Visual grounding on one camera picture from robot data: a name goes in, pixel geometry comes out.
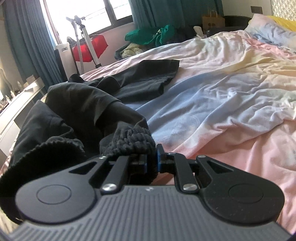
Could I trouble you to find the black shorts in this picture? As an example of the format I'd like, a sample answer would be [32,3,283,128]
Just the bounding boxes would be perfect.
[1,59,179,224]

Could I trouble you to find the yellow clothes pile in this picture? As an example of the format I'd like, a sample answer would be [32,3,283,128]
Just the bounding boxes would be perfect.
[120,43,147,59]

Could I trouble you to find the pastel tie-dye bed sheet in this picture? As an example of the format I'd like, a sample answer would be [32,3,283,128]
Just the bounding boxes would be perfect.
[83,31,295,233]

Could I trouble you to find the white heater panel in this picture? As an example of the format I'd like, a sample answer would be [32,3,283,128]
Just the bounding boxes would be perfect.
[54,42,78,82]

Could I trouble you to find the red bag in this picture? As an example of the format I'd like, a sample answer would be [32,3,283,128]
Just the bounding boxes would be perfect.
[71,34,109,63]

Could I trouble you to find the teal curtain left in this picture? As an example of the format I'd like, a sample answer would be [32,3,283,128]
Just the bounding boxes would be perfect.
[2,1,63,89]

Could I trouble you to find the teal curtain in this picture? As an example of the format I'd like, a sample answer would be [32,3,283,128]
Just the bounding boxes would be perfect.
[2,1,63,89]
[129,0,224,29]

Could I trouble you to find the pastel tie-dye pillow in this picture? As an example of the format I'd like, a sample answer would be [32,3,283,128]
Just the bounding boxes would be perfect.
[245,14,295,51]

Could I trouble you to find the white tripod stand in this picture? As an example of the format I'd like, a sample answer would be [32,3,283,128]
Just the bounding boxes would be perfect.
[66,16,101,74]

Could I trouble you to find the green cloth bag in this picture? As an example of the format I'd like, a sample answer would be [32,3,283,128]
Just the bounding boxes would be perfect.
[125,25,176,47]

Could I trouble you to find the brown paper bag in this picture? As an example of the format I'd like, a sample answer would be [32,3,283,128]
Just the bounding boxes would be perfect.
[202,10,225,31]

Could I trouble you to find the yellow pillow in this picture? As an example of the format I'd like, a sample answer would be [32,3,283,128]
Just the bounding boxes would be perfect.
[267,16,296,32]

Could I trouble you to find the teal curtain right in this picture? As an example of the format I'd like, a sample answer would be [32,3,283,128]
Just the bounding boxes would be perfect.
[129,0,224,29]

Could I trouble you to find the white quilted headboard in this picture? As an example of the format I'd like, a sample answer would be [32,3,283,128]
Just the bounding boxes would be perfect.
[270,0,296,21]

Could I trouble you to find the black wall switch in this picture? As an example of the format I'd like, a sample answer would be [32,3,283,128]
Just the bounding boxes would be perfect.
[250,6,263,14]

